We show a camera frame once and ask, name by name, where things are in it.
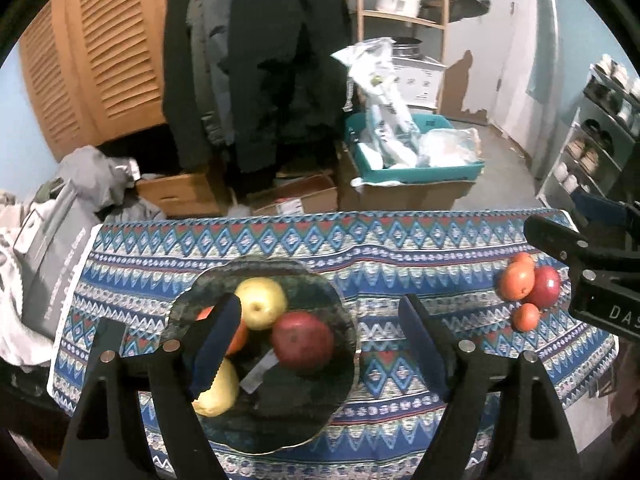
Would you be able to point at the white door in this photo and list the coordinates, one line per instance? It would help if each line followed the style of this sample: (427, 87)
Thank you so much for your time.
(500, 35)

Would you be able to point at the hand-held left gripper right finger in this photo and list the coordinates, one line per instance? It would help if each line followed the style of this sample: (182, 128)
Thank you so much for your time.
(425, 345)

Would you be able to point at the labelled flat cardboard box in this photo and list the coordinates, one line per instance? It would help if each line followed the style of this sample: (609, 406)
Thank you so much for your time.
(310, 200)

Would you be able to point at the white cloth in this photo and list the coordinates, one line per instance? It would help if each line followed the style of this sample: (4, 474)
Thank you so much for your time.
(15, 320)

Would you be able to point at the yellow pear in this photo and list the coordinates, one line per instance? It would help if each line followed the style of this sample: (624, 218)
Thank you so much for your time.
(222, 395)

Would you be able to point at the grey clothes pile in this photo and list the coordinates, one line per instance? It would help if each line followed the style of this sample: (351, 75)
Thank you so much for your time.
(95, 170)

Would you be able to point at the grey fabric storage box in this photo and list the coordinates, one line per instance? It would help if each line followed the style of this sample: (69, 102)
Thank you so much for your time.
(50, 250)

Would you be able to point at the wooden louvered wardrobe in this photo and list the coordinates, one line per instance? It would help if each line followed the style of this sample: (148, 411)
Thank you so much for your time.
(100, 60)

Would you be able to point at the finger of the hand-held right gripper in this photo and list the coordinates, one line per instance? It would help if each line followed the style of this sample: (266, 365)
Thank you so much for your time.
(550, 237)
(600, 205)

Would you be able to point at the clear plastic bag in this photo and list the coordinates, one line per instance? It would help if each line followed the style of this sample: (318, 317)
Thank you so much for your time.
(450, 145)

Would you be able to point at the steel steamer pot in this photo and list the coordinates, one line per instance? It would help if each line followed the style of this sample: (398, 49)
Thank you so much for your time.
(407, 50)

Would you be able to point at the white perforated storage box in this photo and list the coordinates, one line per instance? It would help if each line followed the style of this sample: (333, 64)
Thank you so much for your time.
(422, 80)

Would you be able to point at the brown cardboard box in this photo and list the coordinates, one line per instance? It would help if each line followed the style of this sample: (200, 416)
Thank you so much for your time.
(410, 195)

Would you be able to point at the grey hanging bag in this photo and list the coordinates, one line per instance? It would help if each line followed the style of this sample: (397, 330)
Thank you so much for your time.
(467, 5)

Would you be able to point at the blue patterned tablecloth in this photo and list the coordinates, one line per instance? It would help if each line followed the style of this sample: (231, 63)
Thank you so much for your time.
(400, 260)

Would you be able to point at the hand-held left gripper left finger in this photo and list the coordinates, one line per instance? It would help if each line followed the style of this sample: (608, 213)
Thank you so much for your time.
(215, 345)

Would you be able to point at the yellow apple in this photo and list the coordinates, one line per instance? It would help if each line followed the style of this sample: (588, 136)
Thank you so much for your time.
(260, 302)

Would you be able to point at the group of shoes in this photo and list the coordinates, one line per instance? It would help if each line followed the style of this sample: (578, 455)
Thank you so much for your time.
(592, 157)

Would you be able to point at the black hanging coat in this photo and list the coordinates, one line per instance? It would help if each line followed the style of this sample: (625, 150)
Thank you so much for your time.
(280, 85)

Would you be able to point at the white printed rice bag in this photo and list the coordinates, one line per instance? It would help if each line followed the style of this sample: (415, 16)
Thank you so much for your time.
(385, 110)

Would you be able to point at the red apple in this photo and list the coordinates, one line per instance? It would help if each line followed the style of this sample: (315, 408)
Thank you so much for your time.
(546, 286)
(302, 342)

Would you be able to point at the teal plastic basket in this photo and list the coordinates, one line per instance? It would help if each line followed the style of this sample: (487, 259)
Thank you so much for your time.
(425, 174)

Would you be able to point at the dark glass bowl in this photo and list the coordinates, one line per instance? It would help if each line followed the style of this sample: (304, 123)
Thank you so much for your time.
(280, 410)

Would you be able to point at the small mandarin orange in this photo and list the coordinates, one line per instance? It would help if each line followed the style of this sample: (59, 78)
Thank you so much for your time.
(524, 259)
(526, 317)

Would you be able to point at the grey shoe rack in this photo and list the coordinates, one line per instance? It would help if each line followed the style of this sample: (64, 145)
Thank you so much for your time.
(575, 125)

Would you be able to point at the wooden shelf rack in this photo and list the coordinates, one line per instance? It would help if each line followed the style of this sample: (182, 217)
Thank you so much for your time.
(402, 19)

